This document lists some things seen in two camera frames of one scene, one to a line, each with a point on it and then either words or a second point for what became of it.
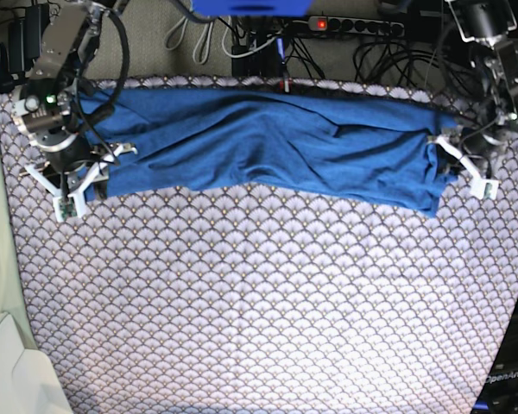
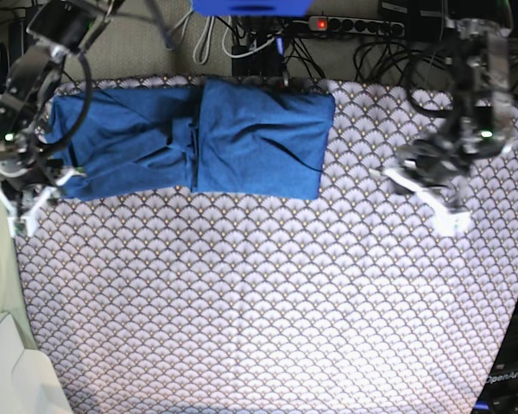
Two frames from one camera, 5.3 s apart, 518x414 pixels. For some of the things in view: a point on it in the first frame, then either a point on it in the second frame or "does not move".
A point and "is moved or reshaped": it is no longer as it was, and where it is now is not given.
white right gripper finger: [53, 191] -> [17, 224]
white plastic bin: [18, 380] does not move
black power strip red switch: [357, 25] does not move
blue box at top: [251, 8] does not move
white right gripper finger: [78, 195] -> [28, 223]
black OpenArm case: [509, 387] does not move
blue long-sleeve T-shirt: [270, 142] is moved or reshaped
